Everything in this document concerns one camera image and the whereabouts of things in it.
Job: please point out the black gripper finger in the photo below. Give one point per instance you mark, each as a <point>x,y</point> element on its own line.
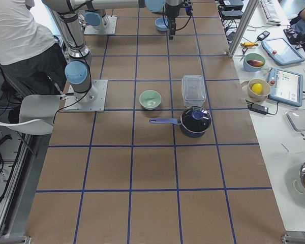
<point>172,30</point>

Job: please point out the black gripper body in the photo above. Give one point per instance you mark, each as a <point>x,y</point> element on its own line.
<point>171,10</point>

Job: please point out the green ceramic bowl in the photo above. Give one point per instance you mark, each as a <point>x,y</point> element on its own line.
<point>150,99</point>

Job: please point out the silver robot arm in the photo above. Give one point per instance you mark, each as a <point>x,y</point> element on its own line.
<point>68,23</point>

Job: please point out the blue ceramic bowl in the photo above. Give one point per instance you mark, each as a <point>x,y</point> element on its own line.
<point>161,24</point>

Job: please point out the blue bowl with fruit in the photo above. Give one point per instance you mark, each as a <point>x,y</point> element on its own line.
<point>253,62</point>

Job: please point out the beige bowl with lemon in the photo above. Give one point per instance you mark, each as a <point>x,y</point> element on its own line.
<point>265,92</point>

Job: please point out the clear plastic container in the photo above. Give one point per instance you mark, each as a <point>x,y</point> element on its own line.
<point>193,90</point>

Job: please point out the blue saucepan with lid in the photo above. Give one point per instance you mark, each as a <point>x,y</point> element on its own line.
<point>193,121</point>

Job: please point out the white keyboard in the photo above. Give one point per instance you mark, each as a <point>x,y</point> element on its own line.
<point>269,12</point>

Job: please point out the yellow lemon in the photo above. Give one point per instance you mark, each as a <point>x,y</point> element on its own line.
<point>257,88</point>

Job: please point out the blue teach pendant far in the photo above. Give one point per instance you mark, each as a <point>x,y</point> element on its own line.
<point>281,51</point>

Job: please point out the blue teach pendant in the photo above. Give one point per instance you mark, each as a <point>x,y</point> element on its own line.
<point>286,87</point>
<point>281,51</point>

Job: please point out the black power adapter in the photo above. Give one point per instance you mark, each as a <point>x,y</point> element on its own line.
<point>258,108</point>

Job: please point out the blue teach pendant near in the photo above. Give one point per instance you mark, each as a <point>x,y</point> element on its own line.
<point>286,87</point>

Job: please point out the person in white shirt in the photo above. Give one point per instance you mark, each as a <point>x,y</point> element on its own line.
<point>28,50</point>

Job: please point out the white plastic chair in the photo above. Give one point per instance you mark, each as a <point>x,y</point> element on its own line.
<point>36,115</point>

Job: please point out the yellow handled screwdriver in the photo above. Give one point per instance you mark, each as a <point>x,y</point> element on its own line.
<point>249,44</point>

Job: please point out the black handled scissors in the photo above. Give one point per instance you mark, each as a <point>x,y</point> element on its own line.
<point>244,50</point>

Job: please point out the aluminium frame post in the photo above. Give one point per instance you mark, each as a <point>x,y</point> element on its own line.
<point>246,17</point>

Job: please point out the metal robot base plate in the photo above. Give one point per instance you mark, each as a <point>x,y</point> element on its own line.
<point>94,100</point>

